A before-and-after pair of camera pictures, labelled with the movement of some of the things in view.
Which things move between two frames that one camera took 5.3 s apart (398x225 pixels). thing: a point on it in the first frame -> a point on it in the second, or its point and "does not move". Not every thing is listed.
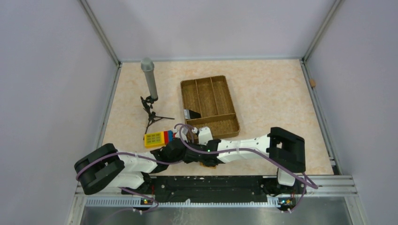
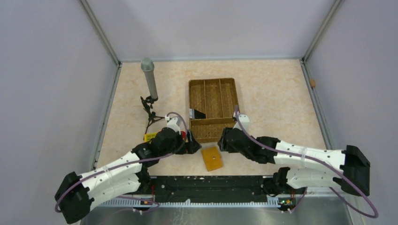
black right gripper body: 204,161 -> 226,146
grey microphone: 147,64 does not move
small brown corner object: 312,83 does not move
